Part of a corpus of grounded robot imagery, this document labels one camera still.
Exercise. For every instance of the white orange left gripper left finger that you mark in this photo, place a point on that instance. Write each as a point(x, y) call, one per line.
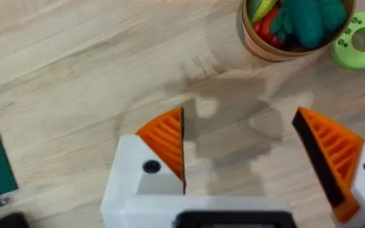
point(157, 149)

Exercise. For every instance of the white orange left gripper right finger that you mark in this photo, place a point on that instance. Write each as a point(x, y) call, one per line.
point(344, 164)

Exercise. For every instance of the green disc with holes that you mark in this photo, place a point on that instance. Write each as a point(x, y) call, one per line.
point(361, 41)

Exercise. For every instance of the paper tub of toy vegetables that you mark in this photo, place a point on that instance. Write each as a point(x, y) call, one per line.
point(293, 27)

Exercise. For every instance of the black flat object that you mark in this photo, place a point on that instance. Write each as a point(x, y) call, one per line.
point(6, 221)

